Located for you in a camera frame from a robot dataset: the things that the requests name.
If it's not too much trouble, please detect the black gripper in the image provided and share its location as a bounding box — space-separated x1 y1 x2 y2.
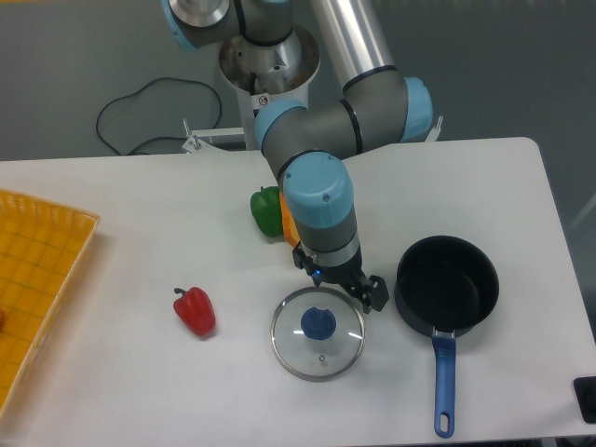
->
292 245 389 313

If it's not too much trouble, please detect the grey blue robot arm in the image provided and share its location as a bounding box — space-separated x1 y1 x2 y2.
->
162 1 433 312

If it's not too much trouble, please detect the glass lid blue knob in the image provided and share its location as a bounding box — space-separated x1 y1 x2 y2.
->
270 287 366 382

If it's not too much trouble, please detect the orange bell pepper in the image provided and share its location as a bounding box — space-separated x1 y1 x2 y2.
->
279 193 301 248

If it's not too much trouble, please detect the green bell pepper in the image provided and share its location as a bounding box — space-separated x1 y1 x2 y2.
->
250 186 283 237

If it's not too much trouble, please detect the red bell pepper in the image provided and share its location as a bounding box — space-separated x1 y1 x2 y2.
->
173 287 216 337

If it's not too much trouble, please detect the black device at table edge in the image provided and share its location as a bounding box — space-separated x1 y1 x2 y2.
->
573 376 596 424

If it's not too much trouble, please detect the yellow plastic basket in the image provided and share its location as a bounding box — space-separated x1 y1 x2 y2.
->
1 189 101 411

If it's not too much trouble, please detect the black saucepan blue handle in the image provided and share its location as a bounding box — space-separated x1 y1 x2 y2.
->
394 236 499 439

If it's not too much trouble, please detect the black cable on floor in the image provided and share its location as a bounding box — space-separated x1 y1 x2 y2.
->
95 76 223 156

